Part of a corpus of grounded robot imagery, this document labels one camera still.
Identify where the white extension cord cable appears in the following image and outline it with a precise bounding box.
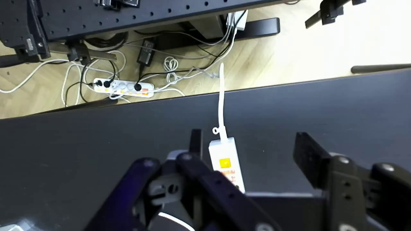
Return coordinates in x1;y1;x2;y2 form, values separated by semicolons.
212;63;229;141

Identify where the white multi-socket power strip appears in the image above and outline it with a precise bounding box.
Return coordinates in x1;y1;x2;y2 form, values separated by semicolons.
93;78;155;98

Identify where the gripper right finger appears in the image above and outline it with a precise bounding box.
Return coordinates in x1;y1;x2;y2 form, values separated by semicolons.
293;132;411;231

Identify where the dark grey rod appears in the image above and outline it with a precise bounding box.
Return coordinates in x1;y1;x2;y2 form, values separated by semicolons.
351;64;411;74

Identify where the white extension cord power strip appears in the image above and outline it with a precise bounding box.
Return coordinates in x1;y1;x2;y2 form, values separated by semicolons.
208;137;246;195

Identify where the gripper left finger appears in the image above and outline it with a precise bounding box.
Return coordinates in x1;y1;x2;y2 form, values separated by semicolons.
85;128;280;231

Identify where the black bracket with metal bar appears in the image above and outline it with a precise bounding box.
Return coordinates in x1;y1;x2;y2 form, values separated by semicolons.
48;39;118;65

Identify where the coil of white cable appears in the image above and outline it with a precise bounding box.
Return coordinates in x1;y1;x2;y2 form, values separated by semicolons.
163;56;179;83

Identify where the white power adapter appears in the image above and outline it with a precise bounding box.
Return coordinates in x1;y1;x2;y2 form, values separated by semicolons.
226;11;248;31

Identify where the black cable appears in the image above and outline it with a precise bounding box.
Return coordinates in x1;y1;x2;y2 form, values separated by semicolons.
138;10;248;86

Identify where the black table foot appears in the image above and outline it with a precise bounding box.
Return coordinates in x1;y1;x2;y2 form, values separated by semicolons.
153;17;281;50

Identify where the black clamp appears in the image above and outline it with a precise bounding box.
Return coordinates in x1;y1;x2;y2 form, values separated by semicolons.
0;0;51;63

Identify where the black power brick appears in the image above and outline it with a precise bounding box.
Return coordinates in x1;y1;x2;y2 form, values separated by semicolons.
137;39;156;67

